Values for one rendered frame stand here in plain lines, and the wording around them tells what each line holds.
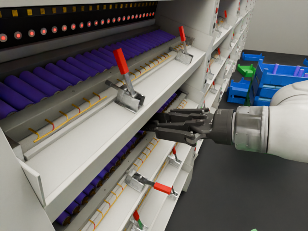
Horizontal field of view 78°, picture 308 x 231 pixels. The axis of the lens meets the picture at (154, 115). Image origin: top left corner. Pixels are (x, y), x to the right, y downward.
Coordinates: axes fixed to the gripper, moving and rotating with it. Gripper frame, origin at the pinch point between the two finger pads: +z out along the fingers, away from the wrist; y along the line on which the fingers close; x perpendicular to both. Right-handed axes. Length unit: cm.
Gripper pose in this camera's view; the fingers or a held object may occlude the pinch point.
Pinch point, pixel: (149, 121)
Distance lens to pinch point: 48.9
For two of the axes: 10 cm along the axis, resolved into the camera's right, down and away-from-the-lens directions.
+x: 2.0, 8.8, 4.3
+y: -4.5, 4.7, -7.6
